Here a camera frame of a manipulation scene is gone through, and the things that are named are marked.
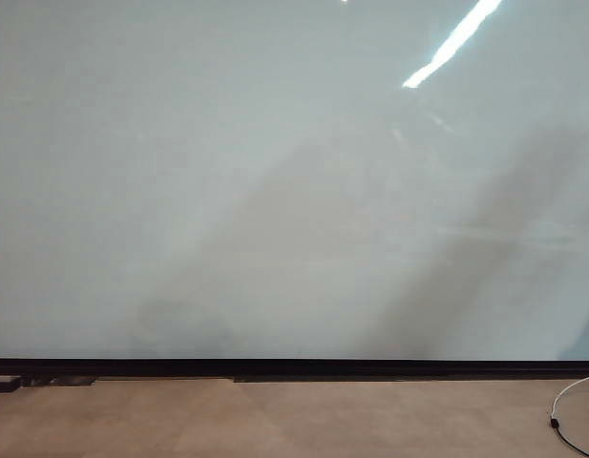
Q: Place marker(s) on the black rectangular block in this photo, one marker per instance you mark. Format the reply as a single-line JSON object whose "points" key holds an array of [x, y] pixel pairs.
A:
{"points": [[3, 383]]}

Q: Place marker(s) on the large white glass whiteboard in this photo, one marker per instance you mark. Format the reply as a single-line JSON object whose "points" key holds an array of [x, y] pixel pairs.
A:
{"points": [[227, 167]]}

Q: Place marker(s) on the long black whiteboard tray shelf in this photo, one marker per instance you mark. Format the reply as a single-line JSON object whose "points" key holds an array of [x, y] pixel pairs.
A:
{"points": [[418, 379]]}

